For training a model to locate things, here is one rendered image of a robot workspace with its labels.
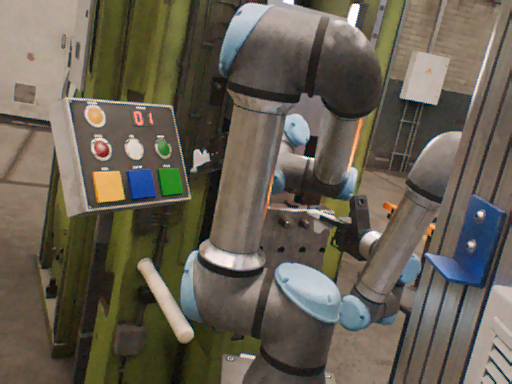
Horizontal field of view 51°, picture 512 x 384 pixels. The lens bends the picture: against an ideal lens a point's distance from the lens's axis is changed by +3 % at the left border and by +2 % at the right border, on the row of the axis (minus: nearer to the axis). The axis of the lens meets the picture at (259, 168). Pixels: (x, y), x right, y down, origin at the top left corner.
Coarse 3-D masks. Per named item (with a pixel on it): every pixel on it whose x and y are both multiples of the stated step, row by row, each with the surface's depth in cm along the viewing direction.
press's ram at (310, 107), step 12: (252, 0) 170; (264, 0) 163; (276, 0) 162; (312, 12) 169; (228, 96) 181; (300, 96) 175; (312, 96) 178; (228, 108) 180; (300, 108) 176; (312, 108) 178; (312, 120) 180; (312, 132) 181
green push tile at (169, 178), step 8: (168, 168) 146; (176, 168) 148; (160, 176) 143; (168, 176) 145; (176, 176) 147; (160, 184) 143; (168, 184) 144; (176, 184) 147; (168, 192) 144; (176, 192) 146
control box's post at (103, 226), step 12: (108, 216) 147; (96, 228) 148; (108, 228) 148; (96, 240) 148; (108, 240) 149; (96, 252) 148; (96, 264) 149; (96, 276) 150; (96, 288) 151; (84, 300) 154; (96, 300) 152; (84, 312) 152; (96, 312) 153; (84, 324) 153; (84, 348) 155; (84, 360) 156; (72, 372) 158; (84, 372) 157
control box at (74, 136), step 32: (64, 128) 128; (96, 128) 131; (128, 128) 139; (160, 128) 148; (64, 160) 128; (96, 160) 129; (128, 160) 137; (160, 160) 145; (64, 192) 129; (128, 192) 134; (160, 192) 142
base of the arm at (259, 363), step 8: (264, 352) 89; (256, 360) 91; (264, 360) 89; (272, 360) 87; (248, 368) 93; (256, 368) 90; (264, 368) 89; (272, 368) 87; (280, 368) 87; (288, 368) 86; (296, 368) 86; (320, 368) 88; (248, 376) 91; (256, 376) 89; (264, 376) 88; (272, 376) 87; (280, 376) 87; (288, 376) 86; (296, 376) 86; (304, 376) 87; (312, 376) 87; (320, 376) 89
